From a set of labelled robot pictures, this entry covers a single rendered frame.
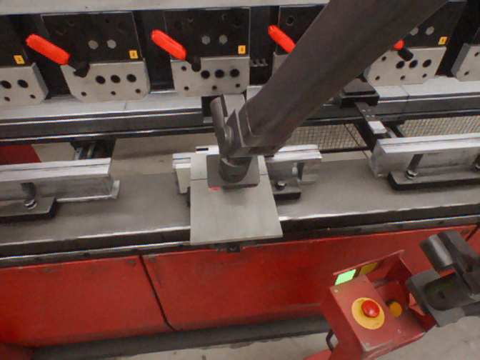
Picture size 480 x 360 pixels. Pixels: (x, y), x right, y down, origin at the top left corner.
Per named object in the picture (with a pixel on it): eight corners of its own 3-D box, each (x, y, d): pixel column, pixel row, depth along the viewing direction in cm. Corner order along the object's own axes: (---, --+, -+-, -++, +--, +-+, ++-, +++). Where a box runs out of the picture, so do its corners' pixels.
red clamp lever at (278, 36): (275, 27, 54) (312, 61, 58) (271, 18, 56) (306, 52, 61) (267, 36, 54) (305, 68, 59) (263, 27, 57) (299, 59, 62)
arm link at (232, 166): (221, 167, 50) (257, 162, 50) (214, 127, 51) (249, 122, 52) (221, 178, 56) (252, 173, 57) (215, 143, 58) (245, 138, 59)
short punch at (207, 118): (203, 125, 75) (200, 88, 68) (203, 120, 76) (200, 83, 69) (246, 122, 75) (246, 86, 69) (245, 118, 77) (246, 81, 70)
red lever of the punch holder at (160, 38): (154, 32, 52) (203, 66, 57) (156, 23, 55) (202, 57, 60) (148, 41, 53) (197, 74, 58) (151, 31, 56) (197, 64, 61)
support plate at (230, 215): (191, 245, 61) (190, 242, 61) (191, 157, 80) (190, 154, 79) (282, 237, 63) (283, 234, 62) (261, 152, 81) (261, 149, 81)
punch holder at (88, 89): (75, 103, 64) (38, 14, 52) (85, 83, 70) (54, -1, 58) (151, 99, 65) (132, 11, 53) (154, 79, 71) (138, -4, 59)
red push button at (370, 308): (364, 325, 72) (369, 318, 69) (354, 308, 75) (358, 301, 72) (379, 319, 73) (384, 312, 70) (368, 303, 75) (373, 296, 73)
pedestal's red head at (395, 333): (352, 368, 76) (374, 342, 63) (318, 306, 86) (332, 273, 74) (420, 339, 80) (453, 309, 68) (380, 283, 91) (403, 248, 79)
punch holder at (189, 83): (176, 98, 65) (162, 10, 53) (177, 78, 71) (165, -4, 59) (248, 93, 66) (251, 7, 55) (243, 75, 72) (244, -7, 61)
